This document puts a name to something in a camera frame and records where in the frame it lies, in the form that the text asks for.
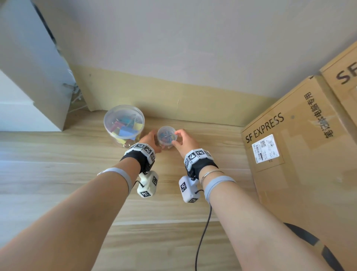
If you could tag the person's right forearm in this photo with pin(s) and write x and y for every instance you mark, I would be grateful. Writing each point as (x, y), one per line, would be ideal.
(251, 229)

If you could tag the pile of colourful binder clips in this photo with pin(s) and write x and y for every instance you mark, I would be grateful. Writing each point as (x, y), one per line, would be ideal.
(124, 127)

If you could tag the white cabinet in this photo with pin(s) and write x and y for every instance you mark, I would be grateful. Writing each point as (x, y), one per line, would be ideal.
(19, 111)

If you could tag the person's left hand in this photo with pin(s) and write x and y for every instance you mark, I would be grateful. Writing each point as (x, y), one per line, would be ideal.
(149, 140)

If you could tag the person's left forearm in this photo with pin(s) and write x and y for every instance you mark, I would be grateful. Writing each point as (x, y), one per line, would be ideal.
(69, 223)

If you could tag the person's right hand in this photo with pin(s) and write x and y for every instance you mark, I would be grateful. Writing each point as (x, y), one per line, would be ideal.
(187, 143)

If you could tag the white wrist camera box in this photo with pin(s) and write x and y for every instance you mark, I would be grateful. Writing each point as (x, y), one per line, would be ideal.
(147, 185)
(188, 189)

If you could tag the person's left thumb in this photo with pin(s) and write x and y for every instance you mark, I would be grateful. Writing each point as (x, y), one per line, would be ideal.
(158, 148)

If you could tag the person's right thumb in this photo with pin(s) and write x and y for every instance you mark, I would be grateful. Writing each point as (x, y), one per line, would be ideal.
(176, 144)

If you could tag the clips in small container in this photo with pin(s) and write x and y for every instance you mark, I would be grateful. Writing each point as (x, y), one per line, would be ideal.
(167, 137)

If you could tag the small clear plastic container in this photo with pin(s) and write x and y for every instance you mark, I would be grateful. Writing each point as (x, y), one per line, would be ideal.
(166, 131)

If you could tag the metal clip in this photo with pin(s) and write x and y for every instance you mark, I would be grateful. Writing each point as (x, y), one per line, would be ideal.
(72, 87)

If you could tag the large cardboard box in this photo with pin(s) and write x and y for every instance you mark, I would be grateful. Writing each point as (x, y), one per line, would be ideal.
(301, 167)

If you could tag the grey board panel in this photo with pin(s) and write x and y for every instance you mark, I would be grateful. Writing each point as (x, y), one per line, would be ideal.
(30, 61)

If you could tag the black marker wristband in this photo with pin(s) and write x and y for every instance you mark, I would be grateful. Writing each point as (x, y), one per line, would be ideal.
(139, 156)
(200, 163)

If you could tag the large clear plastic container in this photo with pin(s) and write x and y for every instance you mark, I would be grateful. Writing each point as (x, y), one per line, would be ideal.
(124, 120)

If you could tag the white shipping label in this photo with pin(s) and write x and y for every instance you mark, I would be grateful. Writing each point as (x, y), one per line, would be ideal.
(265, 148)

